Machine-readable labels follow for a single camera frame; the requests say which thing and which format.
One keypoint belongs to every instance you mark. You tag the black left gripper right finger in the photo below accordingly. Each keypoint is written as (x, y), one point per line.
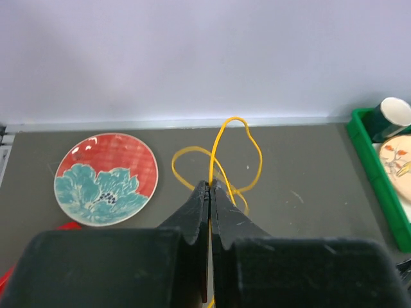
(254, 269)

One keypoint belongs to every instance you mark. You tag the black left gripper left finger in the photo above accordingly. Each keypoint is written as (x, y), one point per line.
(165, 266)

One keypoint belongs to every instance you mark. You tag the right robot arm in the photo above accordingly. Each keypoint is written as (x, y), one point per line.
(403, 269)

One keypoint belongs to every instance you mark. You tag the red floral plate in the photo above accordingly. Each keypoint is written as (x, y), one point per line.
(106, 179)

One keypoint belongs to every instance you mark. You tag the red compartment tray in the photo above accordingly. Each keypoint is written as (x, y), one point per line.
(5, 278)

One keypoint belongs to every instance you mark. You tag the green plastic bin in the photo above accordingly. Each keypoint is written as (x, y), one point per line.
(389, 202)

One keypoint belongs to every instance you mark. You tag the beige bird plate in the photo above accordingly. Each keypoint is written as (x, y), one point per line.
(394, 155)

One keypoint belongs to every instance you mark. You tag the dark green mug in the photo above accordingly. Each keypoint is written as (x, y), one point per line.
(386, 120)

